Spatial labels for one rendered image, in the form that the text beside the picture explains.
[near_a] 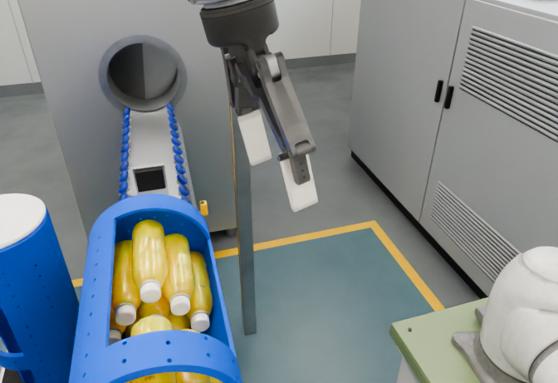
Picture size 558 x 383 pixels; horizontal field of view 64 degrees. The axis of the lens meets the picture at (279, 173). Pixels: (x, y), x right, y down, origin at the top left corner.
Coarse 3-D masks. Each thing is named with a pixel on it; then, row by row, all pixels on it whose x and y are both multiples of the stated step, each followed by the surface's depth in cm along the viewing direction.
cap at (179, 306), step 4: (180, 296) 89; (172, 300) 89; (176, 300) 88; (180, 300) 88; (184, 300) 89; (188, 300) 90; (172, 304) 88; (176, 304) 88; (180, 304) 88; (184, 304) 88; (188, 304) 89; (172, 308) 88; (176, 308) 89; (180, 308) 89; (184, 308) 89; (188, 308) 89; (172, 312) 89; (176, 312) 89; (180, 312) 89; (184, 312) 90
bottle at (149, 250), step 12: (144, 228) 97; (156, 228) 98; (132, 240) 98; (144, 240) 94; (156, 240) 95; (132, 252) 94; (144, 252) 91; (156, 252) 91; (132, 264) 90; (144, 264) 88; (156, 264) 88; (132, 276) 89; (144, 276) 86; (156, 276) 87
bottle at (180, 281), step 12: (168, 240) 102; (180, 240) 102; (168, 252) 98; (180, 252) 99; (168, 264) 95; (180, 264) 95; (192, 264) 99; (168, 276) 92; (180, 276) 92; (192, 276) 94; (168, 288) 91; (180, 288) 91; (192, 288) 93; (168, 300) 91
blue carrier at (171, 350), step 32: (96, 224) 100; (128, 224) 104; (192, 224) 109; (96, 256) 89; (96, 288) 81; (96, 320) 74; (224, 320) 86; (96, 352) 68; (128, 352) 66; (160, 352) 66; (192, 352) 68; (224, 352) 73
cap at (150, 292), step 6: (150, 282) 86; (144, 288) 84; (150, 288) 84; (156, 288) 85; (144, 294) 84; (150, 294) 85; (156, 294) 85; (144, 300) 85; (150, 300) 86; (156, 300) 86
